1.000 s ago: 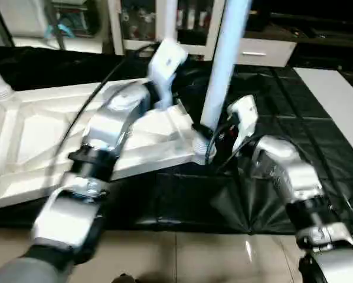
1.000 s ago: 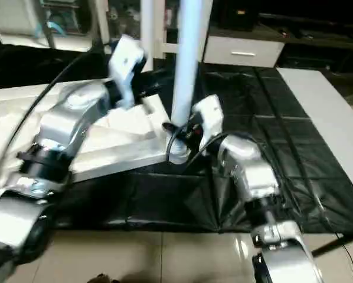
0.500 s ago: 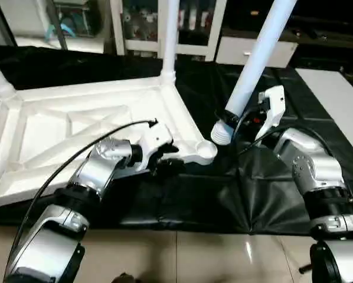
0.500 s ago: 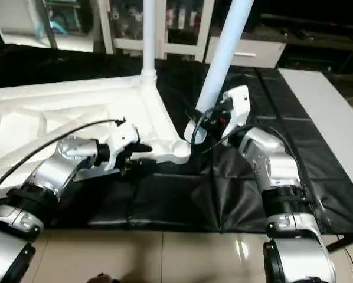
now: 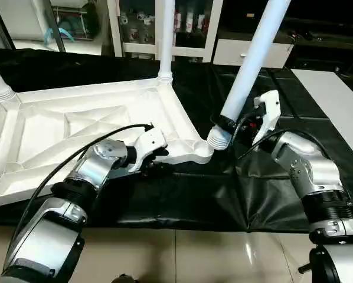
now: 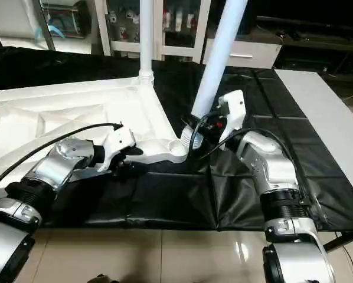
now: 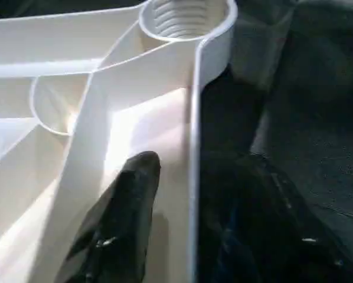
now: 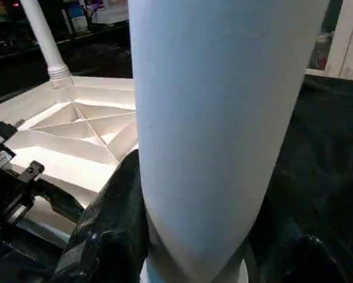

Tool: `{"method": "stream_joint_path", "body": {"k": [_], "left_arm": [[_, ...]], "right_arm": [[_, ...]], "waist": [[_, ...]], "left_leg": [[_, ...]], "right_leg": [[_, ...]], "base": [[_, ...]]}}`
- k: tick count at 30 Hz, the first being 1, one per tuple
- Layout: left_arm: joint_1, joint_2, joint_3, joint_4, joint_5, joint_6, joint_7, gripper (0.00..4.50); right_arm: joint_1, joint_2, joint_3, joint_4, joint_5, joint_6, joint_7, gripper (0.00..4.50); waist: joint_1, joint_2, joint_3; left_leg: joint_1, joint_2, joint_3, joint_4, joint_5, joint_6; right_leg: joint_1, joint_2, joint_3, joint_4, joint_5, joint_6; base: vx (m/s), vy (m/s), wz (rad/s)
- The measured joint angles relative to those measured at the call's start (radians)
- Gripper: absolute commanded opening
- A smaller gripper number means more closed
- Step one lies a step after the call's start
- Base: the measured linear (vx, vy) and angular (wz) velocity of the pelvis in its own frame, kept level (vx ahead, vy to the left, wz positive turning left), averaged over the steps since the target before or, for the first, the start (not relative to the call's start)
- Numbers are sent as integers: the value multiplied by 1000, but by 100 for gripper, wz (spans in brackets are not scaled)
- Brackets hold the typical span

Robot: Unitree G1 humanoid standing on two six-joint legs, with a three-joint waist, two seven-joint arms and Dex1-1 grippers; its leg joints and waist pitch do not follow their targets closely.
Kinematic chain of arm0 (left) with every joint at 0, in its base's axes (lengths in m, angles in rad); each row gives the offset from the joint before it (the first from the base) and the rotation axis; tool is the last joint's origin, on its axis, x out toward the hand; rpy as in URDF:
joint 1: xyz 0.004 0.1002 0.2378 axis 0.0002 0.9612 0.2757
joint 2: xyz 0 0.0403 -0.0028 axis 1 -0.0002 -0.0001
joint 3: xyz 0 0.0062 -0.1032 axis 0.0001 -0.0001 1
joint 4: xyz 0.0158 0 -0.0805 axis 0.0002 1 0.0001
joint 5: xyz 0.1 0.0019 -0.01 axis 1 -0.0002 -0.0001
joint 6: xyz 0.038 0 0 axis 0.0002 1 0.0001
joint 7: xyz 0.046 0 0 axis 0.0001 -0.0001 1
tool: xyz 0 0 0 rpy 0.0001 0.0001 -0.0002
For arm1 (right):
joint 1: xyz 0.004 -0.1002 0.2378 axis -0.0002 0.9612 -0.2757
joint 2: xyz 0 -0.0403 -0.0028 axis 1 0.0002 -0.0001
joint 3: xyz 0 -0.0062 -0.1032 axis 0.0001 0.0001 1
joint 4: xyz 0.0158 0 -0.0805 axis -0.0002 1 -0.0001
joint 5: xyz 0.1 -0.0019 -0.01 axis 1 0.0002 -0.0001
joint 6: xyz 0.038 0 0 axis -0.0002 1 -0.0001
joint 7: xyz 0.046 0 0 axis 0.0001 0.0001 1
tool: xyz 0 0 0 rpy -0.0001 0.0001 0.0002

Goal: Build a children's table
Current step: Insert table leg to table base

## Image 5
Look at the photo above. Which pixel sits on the white plastic table top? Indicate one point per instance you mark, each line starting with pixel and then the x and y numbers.
pixel 58 130

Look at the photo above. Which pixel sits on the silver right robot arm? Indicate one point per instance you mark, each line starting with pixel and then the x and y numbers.
pixel 312 177

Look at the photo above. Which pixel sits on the black work mat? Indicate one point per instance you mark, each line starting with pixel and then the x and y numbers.
pixel 253 194

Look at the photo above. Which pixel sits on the white drawer unit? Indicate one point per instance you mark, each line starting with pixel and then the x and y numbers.
pixel 247 53

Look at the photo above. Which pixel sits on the white glass door cabinet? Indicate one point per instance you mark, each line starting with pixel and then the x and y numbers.
pixel 141 26

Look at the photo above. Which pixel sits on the white drawer cabinet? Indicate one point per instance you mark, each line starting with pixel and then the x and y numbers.
pixel 330 23

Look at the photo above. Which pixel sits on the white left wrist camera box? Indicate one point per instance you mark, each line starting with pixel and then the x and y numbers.
pixel 148 144

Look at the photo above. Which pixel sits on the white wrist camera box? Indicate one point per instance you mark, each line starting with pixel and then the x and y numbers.
pixel 148 144
pixel 268 112

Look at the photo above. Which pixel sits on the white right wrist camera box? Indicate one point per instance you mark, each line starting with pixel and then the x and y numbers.
pixel 268 112

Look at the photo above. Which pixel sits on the blue frame trolley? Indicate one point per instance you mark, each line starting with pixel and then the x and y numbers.
pixel 70 23

